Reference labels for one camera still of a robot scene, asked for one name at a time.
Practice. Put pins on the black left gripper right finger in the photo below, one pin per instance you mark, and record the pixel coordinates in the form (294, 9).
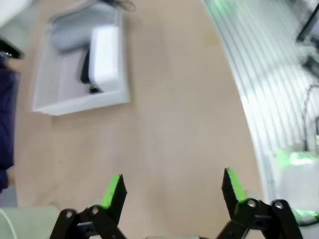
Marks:
(239, 201)

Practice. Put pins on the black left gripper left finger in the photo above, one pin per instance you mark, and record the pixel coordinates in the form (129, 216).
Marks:
(109, 206)

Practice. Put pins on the white rectangular electronic device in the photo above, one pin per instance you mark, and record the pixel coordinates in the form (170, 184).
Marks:
(104, 54)

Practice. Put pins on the white perforated plastic basket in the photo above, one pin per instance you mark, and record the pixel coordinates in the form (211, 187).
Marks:
(82, 64)

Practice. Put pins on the person's right hand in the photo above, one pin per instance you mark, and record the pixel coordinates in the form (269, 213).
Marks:
(11, 175)

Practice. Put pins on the person's left hand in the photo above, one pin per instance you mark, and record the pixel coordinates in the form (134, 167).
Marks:
(15, 65)

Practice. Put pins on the white box with green lights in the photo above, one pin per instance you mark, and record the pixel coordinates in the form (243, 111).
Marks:
(296, 179)

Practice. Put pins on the pale green plastic cup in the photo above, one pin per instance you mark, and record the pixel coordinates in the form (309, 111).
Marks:
(25, 222)

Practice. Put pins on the grey fabric pouch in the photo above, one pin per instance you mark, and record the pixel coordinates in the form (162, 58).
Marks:
(69, 35)

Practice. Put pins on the large white table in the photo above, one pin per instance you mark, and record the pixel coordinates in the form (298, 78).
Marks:
(11, 8)

